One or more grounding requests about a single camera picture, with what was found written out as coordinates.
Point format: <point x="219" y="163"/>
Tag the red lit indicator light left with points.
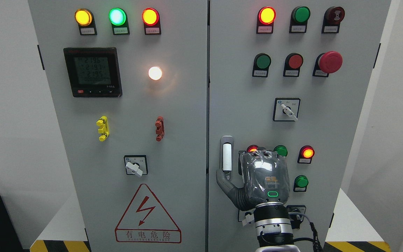
<point x="151" y="20"/>

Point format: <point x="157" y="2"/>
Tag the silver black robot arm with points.
<point x="273" y="228"/>

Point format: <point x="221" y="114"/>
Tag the white selector switch upper right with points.
<point x="286" y="109"/>

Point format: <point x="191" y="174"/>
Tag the grey cabinet door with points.
<point x="176" y="164"/>
<point x="243" y="106"/>

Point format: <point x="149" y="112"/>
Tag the white selector switch lower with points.
<point x="246" y="218"/>

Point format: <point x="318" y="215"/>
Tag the green indicator middle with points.
<point x="281" y="150"/>

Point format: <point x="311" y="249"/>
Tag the dark red buzzer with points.
<point x="332" y="18"/>

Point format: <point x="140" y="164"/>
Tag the white platform with hazard stripes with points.
<point x="349" y="231"/>

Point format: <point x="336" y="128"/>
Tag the red lit indicator middle left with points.
<point x="252" y="148"/>

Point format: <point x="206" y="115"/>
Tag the red electric hazard warning sticker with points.
<point x="146" y="220"/>

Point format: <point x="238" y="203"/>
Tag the red terminal connector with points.
<point x="160" y="132"/>

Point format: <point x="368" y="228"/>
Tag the red emergency stop mushroom button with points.
<point x="327" y="63"/>

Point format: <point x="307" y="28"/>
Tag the white selector switch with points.
<point x="246" y="218"/>
<point x="286" y="109"/>

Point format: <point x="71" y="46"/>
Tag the black selector switch lower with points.
<point x="296" y="219"/>

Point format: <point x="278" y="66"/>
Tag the green push button lower right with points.
<point x="300" y="184"/>

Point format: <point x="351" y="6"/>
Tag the green lit indicator light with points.
<point x="119" y="21"/>

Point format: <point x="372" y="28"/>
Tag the red push button upper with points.
<point x="293" y="63"/>

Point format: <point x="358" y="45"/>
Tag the red lit indicator middle right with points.
<point x="305" y="155"/>

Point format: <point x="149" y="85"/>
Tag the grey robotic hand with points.
<point x="265" y="179"/>

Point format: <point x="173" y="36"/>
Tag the black digital power meter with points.
<point x="93" y="72"/>

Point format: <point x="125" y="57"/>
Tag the grey right cabinet door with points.
<point x="243" y="106"/>

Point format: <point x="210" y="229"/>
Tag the green push button upper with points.
<point x="261" y="65"/>

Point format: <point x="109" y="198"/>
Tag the red lit indicator top right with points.
<point x="265" y="20"/>

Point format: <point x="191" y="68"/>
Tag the yellow terminal connector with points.
<point x="103" y="130"/>

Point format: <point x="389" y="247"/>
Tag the silver door handle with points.
<point x="226" y="156"/>

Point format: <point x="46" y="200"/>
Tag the white selector switch left door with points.
<point x="136" y="165"/>

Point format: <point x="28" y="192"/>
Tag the green push button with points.
<point x="300" y="184"/>
<point x="261" y="65"/>

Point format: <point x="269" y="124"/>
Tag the green indicator top right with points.
<point x="299" y="19"/>

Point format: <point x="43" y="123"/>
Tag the white lit indicator light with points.
<point x="155" y="73"/>

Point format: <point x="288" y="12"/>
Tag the grey left cabinet door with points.
<point x="176" y="164"/>

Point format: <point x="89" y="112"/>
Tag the yellow indicator light top left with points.
<point x="85" y="21"/>

